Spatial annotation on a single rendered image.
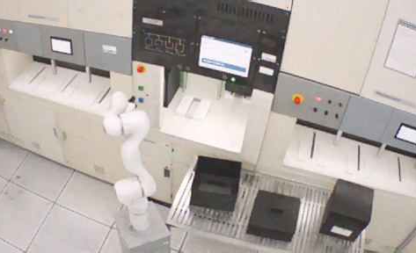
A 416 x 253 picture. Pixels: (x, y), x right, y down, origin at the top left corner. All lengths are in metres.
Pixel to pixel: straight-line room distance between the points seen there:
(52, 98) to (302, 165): 1.97
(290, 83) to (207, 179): 0.83
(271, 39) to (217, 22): 0.30
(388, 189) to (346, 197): 0.51
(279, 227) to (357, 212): 0.50
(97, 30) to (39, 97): 0.99
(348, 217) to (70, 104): 2.16
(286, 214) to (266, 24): 1.12
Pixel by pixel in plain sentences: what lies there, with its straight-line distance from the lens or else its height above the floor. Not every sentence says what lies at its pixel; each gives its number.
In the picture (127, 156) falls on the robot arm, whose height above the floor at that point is 1.36.
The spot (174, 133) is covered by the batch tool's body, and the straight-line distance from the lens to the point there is 2.72.
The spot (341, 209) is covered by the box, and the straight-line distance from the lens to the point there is 2.34.
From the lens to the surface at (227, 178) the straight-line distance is 2.61.
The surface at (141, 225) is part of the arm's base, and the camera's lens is 2.28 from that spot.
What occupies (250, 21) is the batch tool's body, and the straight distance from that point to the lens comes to 2.07.
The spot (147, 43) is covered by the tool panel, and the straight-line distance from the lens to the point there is 2.34.
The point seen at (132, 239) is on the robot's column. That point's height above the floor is 0.76.
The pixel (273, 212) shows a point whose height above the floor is 0.86.
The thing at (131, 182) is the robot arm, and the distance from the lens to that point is 2.03.
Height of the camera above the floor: 2.76
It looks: 43 degrees down
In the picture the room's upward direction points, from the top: 7 degrees clockwise
